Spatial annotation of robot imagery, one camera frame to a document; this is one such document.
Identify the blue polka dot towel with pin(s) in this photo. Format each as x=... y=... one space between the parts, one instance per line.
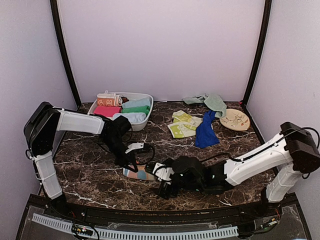
x=140 y=175

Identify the light blue rolled towel back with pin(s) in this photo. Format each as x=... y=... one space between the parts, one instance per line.
x=137 y=103

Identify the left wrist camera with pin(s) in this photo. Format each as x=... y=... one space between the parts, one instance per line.
x=136 y=146

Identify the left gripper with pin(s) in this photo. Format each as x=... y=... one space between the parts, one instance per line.
x=124 y=161

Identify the pink rolled towel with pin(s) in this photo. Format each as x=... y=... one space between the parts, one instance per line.
x=107 y=111

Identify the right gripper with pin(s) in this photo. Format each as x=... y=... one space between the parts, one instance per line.
x=163 y=189

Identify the light blue rolled towel front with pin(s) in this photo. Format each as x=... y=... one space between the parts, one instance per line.
x=133 y=117

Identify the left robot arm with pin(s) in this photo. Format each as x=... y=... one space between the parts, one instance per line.
x=47 y=120

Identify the grey green crumpled towel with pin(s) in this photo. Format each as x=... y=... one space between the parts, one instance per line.
x=213 y=101

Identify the white slotted cable duct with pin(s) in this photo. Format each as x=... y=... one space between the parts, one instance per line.
x=98 y=233

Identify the brown rolled towel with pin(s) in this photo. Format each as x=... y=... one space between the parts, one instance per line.
x=124 y=99

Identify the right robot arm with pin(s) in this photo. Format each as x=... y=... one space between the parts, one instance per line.
x=293 y=148

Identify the orange bunny towel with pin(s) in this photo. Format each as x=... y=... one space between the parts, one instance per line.
x=109 y=99

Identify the light blue rolled towel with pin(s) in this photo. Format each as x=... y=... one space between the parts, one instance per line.
x=137 y=103
x=133 y=117

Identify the green patterned small towel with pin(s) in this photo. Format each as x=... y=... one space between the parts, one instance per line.
x=184 y=125

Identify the green rolled towel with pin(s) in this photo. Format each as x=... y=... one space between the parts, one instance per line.
x=137 y=109

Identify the dark blue object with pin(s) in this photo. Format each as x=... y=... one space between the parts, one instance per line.
x=205 y=135

